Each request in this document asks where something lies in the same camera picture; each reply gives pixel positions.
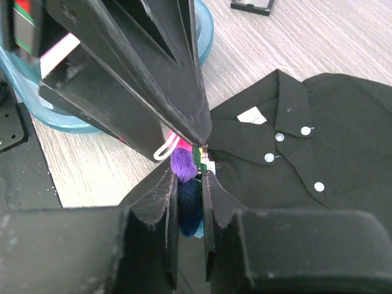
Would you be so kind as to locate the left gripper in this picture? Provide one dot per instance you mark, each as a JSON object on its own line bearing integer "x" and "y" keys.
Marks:
{"x": 26, "y": 29}

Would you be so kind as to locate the rainbow flower brooch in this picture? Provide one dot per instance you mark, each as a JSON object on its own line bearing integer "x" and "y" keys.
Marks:
{"x": 189, "y": 164}

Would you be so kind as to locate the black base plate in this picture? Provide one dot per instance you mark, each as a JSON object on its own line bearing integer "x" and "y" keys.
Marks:
{"x": 26, "y": 182}

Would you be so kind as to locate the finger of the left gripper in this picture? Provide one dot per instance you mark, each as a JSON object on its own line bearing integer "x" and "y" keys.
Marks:
{"x": 80, "y": 86}
{"x": 154, "y": 52}

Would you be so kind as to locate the black button shirt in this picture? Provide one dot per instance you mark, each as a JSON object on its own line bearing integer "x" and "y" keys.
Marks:
{"x": 319, "y": 144}

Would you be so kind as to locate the black folding mirror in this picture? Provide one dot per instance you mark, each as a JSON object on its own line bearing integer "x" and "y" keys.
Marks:
{"x": 259, "y": 7}

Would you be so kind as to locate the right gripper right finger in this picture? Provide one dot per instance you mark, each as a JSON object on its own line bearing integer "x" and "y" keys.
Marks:
{"x": 291, "y": 250}

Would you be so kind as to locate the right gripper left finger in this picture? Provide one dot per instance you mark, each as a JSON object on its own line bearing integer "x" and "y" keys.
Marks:
{"x": 118, "y": 249}

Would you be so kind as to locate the blue plastic bin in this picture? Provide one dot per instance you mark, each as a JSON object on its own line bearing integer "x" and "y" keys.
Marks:
{"x": 83, "y": 19}

